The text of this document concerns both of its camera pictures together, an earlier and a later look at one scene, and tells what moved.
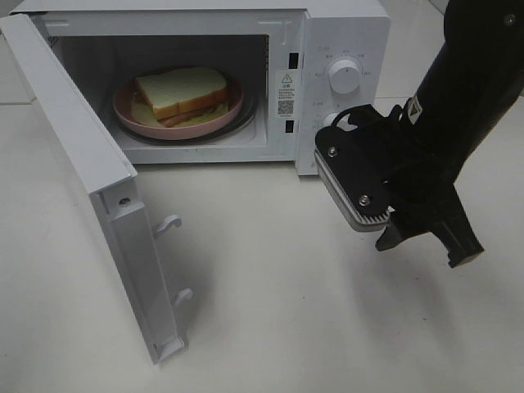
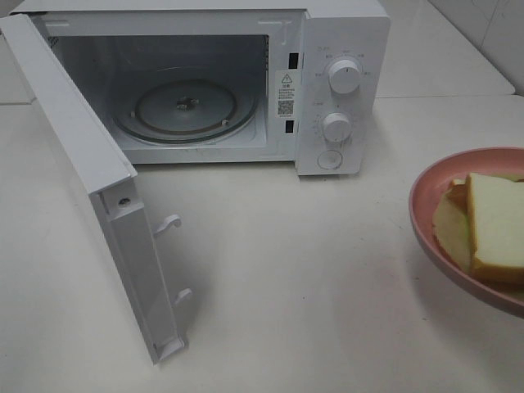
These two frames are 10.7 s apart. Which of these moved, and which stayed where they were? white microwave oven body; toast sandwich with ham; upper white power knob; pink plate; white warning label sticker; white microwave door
Moved: toast sandwich with ham; pink plate
Stayed: white microwave door; white warning label sticker; upper white power knob; white microwave oven body
